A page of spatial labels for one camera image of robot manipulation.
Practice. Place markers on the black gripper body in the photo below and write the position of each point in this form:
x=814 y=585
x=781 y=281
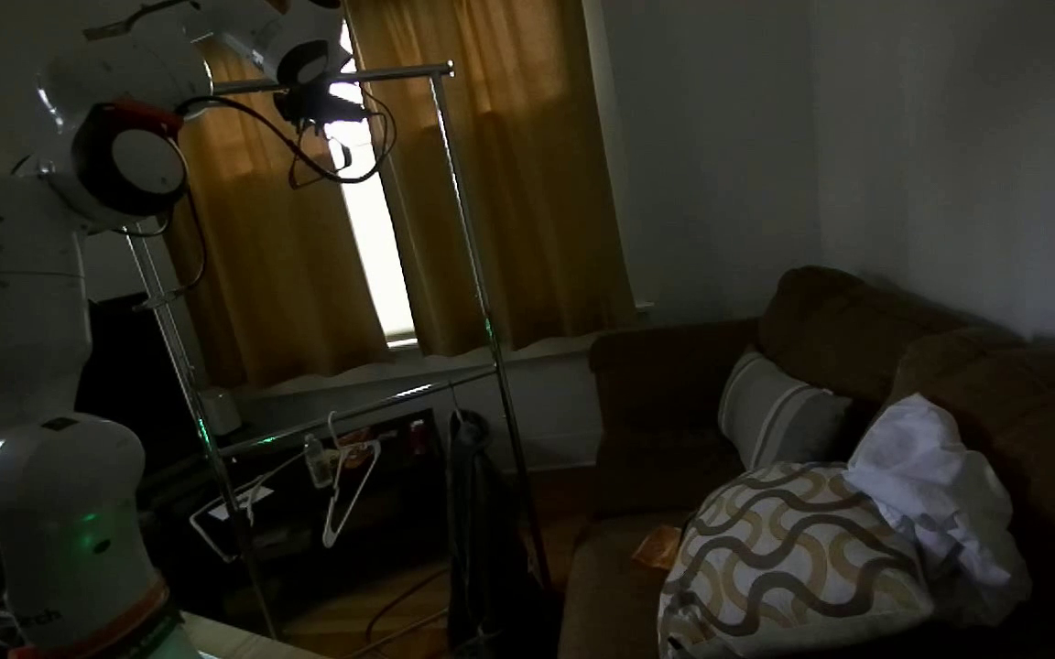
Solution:
x=321 y=81

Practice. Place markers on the black plastic coat hanger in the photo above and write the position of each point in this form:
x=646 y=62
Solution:
x=297 y=169

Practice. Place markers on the white plastic coat hanger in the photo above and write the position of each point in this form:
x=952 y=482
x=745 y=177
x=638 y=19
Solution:
x=328 y=533

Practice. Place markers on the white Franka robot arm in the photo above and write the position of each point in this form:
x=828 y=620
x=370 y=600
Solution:
x=65 y=526

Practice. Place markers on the metal garment rack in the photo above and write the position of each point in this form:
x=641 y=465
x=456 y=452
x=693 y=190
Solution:
x=404 y=70

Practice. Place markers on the bright window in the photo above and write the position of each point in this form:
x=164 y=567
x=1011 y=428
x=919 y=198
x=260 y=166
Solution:
x=381 y=242

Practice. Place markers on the wide mustard curtain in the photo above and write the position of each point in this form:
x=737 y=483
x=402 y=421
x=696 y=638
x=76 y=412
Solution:
x=257 y=267

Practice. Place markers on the narrow mustard curtain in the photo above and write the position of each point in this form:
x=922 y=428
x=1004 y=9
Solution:
x=516 y=185

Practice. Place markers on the red drink can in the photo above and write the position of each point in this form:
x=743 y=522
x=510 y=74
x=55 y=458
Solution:
x=418 y=432

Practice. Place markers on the black hanging garment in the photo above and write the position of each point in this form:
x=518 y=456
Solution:
x=485 y=537

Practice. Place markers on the brown fabric sofa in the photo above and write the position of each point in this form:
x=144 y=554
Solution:
x=677 y=405

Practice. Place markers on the small orange packet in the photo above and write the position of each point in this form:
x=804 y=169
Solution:
x=658 y=545

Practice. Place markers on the grey striped pillow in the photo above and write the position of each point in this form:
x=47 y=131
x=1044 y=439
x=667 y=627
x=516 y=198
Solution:
x=785 y=406

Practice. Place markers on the wavy patterned pillow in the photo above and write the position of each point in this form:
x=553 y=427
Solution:
x=796 y=562

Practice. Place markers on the white crumpled cloth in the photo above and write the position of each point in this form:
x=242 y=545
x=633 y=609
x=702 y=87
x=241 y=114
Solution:
x=932 y=477

